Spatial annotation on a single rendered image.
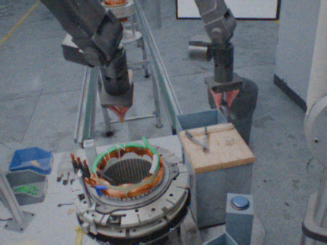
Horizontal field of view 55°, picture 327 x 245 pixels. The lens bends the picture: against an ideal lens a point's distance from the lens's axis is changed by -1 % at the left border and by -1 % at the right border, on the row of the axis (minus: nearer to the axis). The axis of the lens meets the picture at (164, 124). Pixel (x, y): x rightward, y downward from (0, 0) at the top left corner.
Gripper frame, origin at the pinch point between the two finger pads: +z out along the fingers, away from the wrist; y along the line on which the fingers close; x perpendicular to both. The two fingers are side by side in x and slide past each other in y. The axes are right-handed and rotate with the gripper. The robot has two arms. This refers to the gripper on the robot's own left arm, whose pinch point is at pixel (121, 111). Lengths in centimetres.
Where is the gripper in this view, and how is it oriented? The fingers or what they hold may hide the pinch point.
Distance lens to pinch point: 78.8
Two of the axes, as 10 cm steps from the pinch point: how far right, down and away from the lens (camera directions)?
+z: -0.1, 5.8, 8.2
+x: 10.0, -0.1, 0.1
